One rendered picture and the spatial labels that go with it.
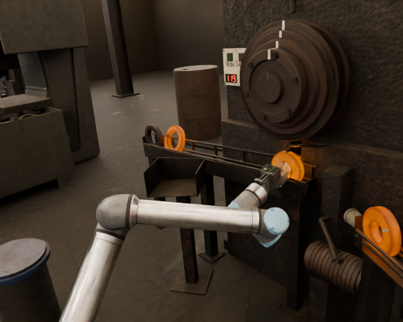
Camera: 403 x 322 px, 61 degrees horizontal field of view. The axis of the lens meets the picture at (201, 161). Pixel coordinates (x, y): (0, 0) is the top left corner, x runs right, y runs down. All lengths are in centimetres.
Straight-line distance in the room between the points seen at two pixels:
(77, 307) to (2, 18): 268
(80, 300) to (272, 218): 70
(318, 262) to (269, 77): 72
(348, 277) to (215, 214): 52
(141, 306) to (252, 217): 99
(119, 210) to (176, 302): 92
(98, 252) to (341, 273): 86
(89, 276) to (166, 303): 77
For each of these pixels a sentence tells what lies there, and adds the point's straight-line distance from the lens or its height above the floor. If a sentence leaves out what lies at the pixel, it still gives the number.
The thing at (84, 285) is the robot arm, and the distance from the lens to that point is 129.
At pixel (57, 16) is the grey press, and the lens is 367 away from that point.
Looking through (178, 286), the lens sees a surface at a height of 1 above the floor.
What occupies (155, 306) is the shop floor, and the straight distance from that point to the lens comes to 196.
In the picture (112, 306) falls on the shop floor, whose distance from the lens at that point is 203.
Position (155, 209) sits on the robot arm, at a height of 79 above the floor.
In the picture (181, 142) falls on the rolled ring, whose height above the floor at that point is 70.
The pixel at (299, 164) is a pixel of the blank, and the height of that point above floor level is 78.
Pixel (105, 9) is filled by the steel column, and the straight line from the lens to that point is 819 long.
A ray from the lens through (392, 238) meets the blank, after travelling 116.
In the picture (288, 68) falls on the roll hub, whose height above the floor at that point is 119.
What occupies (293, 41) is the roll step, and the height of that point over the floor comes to 127.
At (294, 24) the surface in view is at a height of 133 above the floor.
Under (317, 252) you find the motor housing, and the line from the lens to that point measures 141.
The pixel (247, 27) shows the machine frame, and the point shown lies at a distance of 172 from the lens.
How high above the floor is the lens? 135
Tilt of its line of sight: 21 degrees down
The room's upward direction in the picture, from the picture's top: 5 degrees counter-clockwise
